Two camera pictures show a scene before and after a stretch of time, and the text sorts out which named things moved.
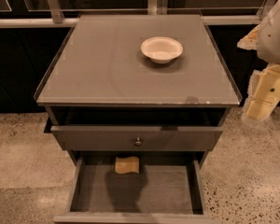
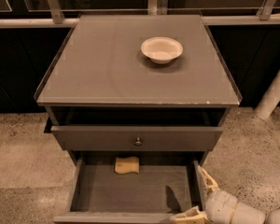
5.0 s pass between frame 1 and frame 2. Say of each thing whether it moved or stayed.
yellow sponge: stayed
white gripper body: moved
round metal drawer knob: stayed
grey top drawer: stayed
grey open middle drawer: stayed
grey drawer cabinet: stayed
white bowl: stayed
